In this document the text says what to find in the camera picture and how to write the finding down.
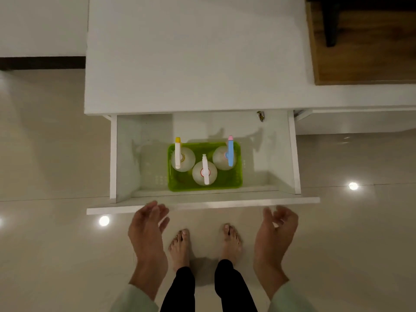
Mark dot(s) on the person's right hand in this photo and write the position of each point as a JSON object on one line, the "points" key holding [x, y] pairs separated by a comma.
{"points": [[273, 243]]}

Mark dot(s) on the person's left hand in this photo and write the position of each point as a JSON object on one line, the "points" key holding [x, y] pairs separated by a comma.
{"points": [[148, 243]]}

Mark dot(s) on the green plastic basket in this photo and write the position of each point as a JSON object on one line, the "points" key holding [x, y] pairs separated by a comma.
{"points": [[182, 185]]}

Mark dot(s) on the white trigger spray bottle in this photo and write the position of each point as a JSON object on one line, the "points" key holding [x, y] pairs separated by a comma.
{"points": [[198, 175]]}

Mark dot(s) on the yellow trigger spray bottle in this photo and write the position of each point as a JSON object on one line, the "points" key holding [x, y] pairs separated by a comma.
{"points": [[187, 159]]}

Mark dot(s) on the blue pink trigger spray bottle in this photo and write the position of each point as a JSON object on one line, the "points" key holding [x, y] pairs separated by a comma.
{"points": [[221, 157]]}

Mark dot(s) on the person's left forearm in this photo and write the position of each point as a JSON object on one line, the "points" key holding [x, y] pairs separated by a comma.
{"points": [[139, 298]]}

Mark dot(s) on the person's right forearm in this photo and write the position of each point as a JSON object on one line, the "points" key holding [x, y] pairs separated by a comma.
{"points": [[286, 298]]}

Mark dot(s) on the person's left leg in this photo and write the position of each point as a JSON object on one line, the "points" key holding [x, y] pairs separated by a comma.
{"points": [[180, 282]]}

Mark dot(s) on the person's leg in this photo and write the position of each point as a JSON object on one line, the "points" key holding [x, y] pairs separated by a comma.
{"points": [[232, 282], [180, 282]]}

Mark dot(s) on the person's right leg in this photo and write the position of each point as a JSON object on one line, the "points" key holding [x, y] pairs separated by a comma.
{"points": [[232, 282]]}

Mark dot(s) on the small sticker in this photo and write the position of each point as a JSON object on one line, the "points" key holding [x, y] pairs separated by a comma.
{"points": [[260, 116]]}

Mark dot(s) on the white cabinet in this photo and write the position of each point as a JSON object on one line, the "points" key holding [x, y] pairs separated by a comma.
{"points": [[195, 55]]}

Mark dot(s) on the wooden cabinet top panel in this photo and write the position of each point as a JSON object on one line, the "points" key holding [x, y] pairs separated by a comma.
{"points": [[373, 45]]}

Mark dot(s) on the black stand leg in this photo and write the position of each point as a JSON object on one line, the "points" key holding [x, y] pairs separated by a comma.
{"points": [[331, 25]]}

